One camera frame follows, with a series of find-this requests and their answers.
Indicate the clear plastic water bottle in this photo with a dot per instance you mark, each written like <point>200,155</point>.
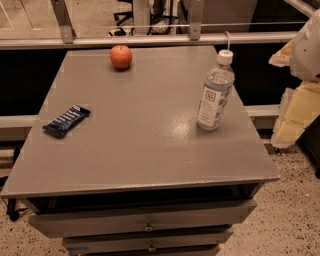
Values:
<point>217,87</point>

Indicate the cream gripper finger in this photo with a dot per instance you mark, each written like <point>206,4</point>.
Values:
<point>298,109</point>
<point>282,57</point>

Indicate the black office chair base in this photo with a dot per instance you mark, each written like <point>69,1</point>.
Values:
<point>121,17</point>

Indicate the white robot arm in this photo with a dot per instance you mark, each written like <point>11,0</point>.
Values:
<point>305,56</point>

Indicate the grey middle drawer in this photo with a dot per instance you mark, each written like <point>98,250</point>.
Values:
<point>149,241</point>

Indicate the metal window rail frame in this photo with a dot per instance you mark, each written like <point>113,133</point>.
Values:
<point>71,24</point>

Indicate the red apple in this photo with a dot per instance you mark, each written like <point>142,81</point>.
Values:
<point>120,56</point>

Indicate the grey bottom drawer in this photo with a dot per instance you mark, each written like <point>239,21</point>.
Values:
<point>205,250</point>

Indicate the grey top drawer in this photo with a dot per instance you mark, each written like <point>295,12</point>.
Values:
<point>143,219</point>

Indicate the blue rxbar blueberry bar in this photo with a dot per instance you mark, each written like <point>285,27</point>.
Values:
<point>67,121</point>

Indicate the grey drawer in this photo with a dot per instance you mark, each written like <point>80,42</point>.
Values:
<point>149,241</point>
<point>143,219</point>
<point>205,250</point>

